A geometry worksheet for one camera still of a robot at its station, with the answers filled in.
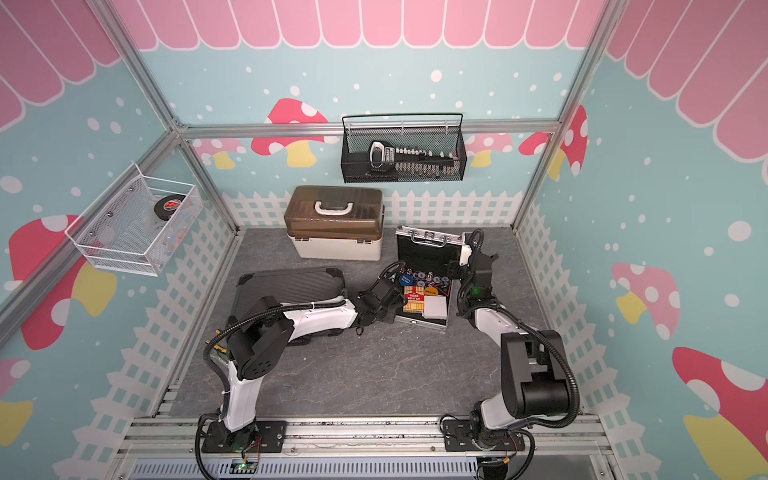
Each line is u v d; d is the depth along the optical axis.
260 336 0.55
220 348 0.89
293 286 0.98
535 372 0.45
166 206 0.79
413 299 0.97
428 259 0.79
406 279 1.03
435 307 0.94
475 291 0.71
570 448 0.74
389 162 0.87
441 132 0.91
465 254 0.79
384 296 0.74
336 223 0.95
